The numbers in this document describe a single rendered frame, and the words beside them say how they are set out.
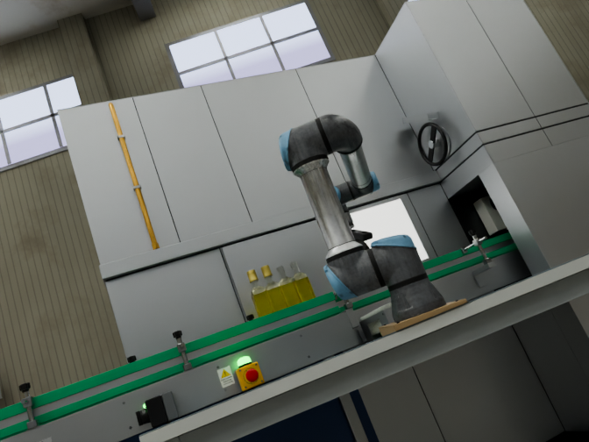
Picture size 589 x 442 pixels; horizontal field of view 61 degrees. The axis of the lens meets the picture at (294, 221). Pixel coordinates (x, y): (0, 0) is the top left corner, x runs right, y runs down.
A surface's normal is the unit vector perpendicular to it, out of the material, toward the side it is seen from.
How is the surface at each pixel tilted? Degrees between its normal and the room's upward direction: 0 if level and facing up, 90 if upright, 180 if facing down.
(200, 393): 90
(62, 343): 90
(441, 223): 90
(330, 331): 90
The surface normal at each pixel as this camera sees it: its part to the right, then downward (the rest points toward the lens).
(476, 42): 0.23, -0.37
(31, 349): 0.00, -0.29
